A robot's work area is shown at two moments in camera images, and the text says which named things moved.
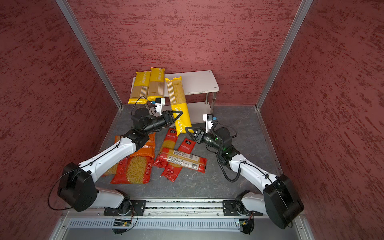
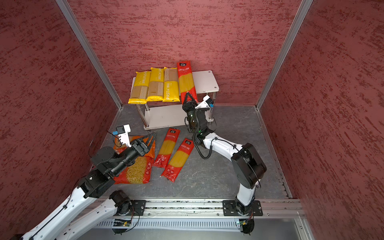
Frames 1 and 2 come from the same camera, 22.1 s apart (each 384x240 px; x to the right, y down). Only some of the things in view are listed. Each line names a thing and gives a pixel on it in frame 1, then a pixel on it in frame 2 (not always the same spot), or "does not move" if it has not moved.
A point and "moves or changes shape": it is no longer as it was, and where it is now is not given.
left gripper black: x=168 y=117 to x=141 y=147
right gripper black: x=199 y=134 to x=189 y=105
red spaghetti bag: x=171 y=171 does not move
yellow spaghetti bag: x=139 y=91 does not move
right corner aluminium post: x=301 y=13 does not move
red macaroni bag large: x=134 y=170 does not move
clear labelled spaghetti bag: x=180 y=159 to x=186 y=80
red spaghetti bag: x=168 y=143 does not move
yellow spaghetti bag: x=178 y=103 moves or changes shape
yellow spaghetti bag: x=156 y=86 does not move
